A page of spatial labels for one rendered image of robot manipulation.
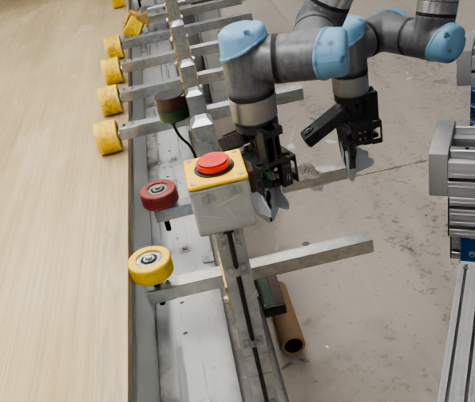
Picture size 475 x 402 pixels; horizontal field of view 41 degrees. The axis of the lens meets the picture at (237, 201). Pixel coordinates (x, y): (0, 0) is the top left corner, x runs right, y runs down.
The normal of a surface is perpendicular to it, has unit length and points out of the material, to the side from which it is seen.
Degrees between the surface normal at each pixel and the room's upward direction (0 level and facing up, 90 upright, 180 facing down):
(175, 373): 0
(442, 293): 0
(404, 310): 0
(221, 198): 90
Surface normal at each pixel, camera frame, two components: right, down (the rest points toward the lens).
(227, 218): 0.15, 0.51
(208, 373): -0.18, -0.83
